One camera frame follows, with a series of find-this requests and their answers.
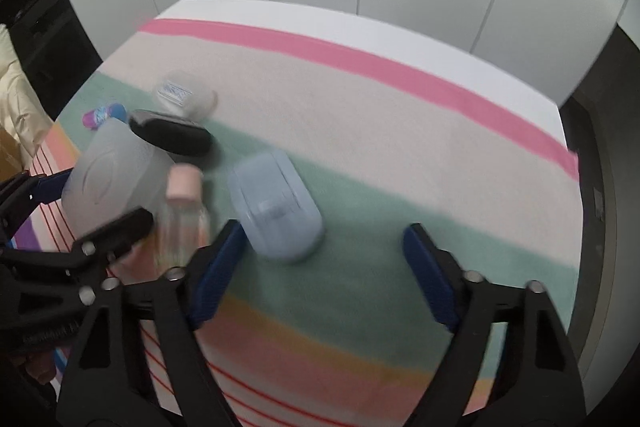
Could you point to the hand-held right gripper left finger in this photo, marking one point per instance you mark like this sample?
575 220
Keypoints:
215 282

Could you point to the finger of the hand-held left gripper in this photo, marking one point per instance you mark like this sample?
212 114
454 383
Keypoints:
115 232
50 187

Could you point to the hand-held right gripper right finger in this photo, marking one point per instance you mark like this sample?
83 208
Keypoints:
432 282

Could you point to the translucent plastic box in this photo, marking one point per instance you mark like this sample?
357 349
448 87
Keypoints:
115 177

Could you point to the light blue case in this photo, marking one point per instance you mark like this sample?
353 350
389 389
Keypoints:
275 207

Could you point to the black powder puff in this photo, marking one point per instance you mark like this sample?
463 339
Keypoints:
170 134

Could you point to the small clear plastic container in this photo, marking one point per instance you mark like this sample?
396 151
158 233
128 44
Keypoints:
182 94

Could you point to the person's left hand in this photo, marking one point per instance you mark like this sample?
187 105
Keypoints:
40 364

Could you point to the clear bottle with pink cap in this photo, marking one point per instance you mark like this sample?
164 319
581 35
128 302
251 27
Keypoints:
180 217

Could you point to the cream padded chair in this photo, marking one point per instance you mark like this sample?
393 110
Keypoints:
15 107

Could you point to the small pink blue tube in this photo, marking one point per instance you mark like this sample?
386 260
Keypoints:
102 114

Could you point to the striped colourful cloth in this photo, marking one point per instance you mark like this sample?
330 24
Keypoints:
375 132

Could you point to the black glass cabinet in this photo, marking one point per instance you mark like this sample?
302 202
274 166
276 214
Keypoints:
40 7

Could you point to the grey wall socket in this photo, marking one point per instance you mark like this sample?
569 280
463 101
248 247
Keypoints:
598 204

